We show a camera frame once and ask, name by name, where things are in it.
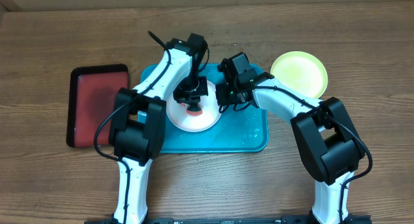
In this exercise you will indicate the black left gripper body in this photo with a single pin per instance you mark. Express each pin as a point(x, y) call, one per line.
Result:
point(191, 90)

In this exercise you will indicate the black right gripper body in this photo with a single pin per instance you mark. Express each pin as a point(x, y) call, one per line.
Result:
point(230, 96)

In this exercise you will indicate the pink plate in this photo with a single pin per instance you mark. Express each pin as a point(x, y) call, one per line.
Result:
point(195, 121)

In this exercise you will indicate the yellow plate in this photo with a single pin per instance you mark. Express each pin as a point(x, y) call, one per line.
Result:
point(301, 72)

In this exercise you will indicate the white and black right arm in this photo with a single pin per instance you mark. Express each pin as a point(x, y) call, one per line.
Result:
point(329, 146)

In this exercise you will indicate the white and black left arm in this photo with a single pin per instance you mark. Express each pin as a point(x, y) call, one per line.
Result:
point(138, 121)

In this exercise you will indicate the black tray with red liquid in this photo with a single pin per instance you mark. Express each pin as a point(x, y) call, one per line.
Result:
point(92, 94)

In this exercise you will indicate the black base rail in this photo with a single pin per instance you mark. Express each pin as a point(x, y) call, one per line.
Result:
point(286, 219)

